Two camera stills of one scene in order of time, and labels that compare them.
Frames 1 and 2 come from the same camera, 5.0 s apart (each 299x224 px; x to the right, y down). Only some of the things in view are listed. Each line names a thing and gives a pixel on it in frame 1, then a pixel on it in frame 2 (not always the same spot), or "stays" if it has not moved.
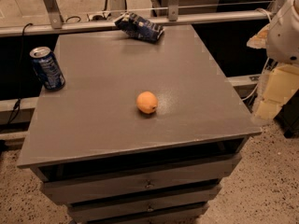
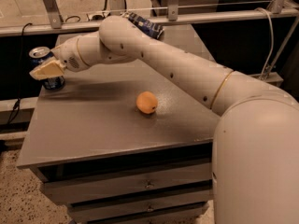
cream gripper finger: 282,82 to 67,57
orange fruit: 147,102 stays
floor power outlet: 98,16 stays
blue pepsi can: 48,68 stays
